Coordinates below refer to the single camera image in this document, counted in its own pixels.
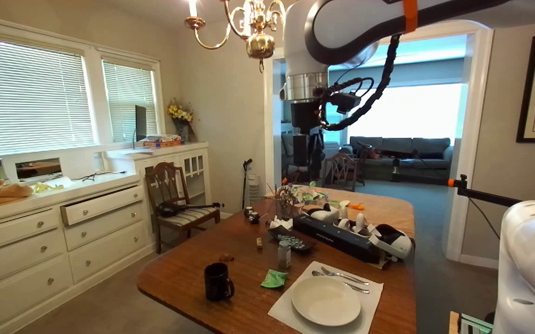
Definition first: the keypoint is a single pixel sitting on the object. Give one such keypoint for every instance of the black mug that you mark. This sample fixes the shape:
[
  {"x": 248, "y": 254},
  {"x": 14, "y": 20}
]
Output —
[{"x": 216, "y": 282}]

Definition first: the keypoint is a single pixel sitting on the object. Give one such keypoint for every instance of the tan crumpled paper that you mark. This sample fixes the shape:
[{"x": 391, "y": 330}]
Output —
[{"x": 259, "y": 243}]

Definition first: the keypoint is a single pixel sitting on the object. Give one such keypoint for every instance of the white and black device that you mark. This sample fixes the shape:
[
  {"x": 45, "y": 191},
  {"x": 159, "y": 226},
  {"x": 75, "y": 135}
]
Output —
[{"x": 394, "y": 238}]

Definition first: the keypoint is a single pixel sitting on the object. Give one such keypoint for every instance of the dark wooden background chair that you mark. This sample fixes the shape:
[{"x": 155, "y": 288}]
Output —
[{"x": 339, "y": 169}]

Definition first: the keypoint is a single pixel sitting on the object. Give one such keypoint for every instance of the white dresser with drawers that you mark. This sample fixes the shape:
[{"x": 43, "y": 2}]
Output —
[{"x": 19, "y": 260}]

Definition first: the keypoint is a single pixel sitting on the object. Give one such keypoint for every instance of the green folded cloth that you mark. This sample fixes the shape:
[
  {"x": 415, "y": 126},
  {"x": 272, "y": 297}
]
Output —
[{"x": 274, "y": 278}]

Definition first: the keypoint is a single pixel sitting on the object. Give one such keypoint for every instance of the long black box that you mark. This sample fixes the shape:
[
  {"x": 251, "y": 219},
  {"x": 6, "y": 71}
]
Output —
[{"x": 335, "y": 238}]

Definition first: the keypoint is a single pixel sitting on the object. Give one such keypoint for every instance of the small black table item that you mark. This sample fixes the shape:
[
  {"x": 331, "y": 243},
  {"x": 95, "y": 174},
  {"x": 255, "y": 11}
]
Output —
[{"x": 253, "y": 215}]

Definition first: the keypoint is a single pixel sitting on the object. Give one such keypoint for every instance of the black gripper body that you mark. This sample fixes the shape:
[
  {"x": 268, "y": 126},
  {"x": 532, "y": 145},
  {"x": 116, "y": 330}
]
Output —
[{"x": 307, "y": 117}]

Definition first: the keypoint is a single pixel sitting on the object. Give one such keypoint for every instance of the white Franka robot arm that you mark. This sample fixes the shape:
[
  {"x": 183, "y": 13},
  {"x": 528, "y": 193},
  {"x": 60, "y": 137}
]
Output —
[{"x": 528, "y": 265}]

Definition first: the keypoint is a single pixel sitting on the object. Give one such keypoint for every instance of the white crumpled cloth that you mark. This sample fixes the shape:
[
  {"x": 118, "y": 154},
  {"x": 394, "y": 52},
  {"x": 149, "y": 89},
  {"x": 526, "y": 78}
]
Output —
[{"x": 279, "y": 223}]

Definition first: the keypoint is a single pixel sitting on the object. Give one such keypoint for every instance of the black tray with glass beads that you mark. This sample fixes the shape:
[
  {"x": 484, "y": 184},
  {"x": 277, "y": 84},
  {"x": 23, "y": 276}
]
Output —
[{"x": 289, "y": 241}]

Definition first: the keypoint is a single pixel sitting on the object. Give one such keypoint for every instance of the dark wooden chair striped seat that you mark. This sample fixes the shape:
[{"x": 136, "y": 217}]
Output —
[{"x": 175, "y": 186}]

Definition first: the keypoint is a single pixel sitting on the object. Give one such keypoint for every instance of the large window with blinds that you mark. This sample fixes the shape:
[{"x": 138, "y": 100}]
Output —
[{"x": 28, "y": 93}]

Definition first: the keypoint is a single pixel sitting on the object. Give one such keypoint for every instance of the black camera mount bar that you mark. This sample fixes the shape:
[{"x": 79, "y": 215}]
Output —
[{"x": 484, "y": 195}]

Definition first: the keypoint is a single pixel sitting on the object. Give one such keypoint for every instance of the vase with yellow flowers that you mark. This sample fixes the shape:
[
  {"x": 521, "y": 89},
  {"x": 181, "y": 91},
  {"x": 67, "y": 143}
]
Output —
[{"x": 179, "y": 113}]

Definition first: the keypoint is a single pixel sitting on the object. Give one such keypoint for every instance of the white bowl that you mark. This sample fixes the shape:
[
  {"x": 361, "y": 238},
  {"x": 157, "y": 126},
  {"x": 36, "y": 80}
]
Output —
[{"x": 326, "y": 215}]

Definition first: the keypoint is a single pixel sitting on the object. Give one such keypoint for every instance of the silver fork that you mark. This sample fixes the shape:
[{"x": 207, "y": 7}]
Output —
[{"x": 328, "y": 269}]

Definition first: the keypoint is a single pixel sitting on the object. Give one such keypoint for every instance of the white glass door cabinet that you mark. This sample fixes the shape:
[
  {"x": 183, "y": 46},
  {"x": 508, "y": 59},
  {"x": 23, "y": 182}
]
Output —
[{"x": 190, "y": 169}]

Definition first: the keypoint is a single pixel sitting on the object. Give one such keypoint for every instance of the brass chandelier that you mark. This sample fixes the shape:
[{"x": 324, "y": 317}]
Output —
[{"x": 261, "y": 43}]

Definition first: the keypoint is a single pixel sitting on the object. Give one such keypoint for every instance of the small reddish brown object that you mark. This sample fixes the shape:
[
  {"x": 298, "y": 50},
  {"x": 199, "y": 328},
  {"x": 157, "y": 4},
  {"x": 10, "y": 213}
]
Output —
[{"x": 225, "y": 258}]

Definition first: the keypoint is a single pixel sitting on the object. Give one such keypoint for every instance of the white box with dark opening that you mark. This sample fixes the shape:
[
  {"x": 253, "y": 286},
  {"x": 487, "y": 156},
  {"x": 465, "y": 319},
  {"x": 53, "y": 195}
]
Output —
[{"x": 38, "y": 167}]

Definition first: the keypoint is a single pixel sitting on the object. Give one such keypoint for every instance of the white round plate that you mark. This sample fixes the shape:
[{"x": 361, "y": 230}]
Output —
[{"x": 326, "y": 301}]

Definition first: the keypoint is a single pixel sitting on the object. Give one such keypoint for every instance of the small window with blinds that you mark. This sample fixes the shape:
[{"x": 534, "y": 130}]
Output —
[{"x": 129, "y": 102}]

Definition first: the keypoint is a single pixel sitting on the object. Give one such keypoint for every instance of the white paper placemat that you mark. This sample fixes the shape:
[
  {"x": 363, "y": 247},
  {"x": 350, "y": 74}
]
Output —
[{"x": 279, "y": 312}]

